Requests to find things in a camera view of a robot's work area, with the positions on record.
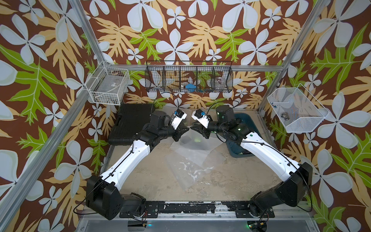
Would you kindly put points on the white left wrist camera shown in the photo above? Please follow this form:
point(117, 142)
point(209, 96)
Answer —
point(178, 117)

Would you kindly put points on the teal plastic bin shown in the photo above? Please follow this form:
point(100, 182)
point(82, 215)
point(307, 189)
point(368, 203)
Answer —
point(235, 149)

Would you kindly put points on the white mesh basket right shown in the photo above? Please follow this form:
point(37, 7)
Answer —
point(297, 108)

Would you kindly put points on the stack of clear bags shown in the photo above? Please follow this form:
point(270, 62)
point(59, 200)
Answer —
point(189, 167)

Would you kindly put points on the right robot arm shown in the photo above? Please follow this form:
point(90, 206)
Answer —
point(295, 178)

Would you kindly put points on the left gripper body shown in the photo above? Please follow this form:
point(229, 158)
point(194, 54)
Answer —
point(167, 131)

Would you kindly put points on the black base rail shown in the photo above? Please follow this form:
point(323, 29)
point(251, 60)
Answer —
point(239, 209)

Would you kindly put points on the white wire basket left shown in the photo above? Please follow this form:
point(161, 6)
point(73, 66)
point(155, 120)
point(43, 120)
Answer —
point(107, 84)

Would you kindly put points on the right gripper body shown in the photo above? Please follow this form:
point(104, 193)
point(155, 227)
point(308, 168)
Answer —
point(214, 127)

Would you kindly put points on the black wire basket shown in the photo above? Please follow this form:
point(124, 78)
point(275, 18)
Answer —
point(188, 76)

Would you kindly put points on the black tool case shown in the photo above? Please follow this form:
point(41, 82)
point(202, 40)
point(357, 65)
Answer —
point(131, 119)

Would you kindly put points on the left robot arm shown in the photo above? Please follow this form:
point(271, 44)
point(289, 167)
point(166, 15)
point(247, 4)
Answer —
point(103, 192)

